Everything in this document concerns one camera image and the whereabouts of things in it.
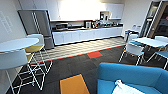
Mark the black coffee machine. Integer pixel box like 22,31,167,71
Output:
83,20,93,30

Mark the black microwave oven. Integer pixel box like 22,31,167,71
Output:
54,22,69,32

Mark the blue recycling bin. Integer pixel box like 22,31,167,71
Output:
124,29,135,40

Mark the blue seat white chair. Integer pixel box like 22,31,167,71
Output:
153,49,168,70
127,33,142,46

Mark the stainless steel refrigerator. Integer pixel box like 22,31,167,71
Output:
17,8,55,51

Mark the blue sofa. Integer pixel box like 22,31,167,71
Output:
96,62,168,94

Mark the white square table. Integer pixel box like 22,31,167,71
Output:
132,36,168,48

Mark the wooden glass door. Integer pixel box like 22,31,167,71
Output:
145,0,168,38

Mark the framed wall notice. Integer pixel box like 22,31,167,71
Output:
99,10,111,22

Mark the yellow wire-legged chair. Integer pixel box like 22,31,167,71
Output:
24,44,54,76

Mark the white wire-legged chair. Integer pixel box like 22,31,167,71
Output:
26,33,46,48

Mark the pale wall decal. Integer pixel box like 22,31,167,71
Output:
0,10,13,34

